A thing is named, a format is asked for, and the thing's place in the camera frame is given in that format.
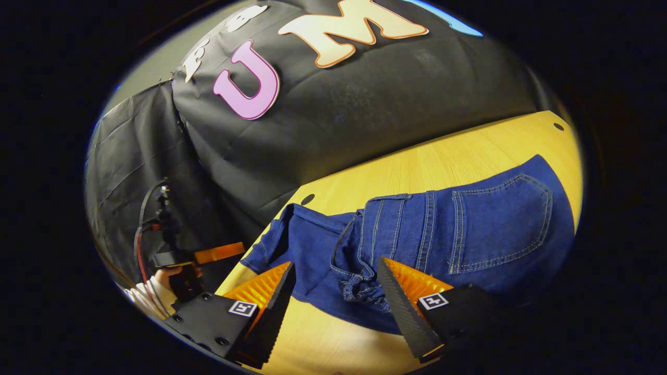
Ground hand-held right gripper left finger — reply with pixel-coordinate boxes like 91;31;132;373
164;261;297;364

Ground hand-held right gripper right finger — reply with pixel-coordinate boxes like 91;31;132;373
376;257;522;364

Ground blue jeans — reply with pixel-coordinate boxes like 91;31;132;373
240;154;576;335

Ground black backdrop cloth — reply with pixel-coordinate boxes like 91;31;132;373
83;0;550;292

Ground red cable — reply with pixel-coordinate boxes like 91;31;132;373
133;223;159;286

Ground thin black cable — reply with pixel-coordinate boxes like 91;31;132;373
138;180;168;230

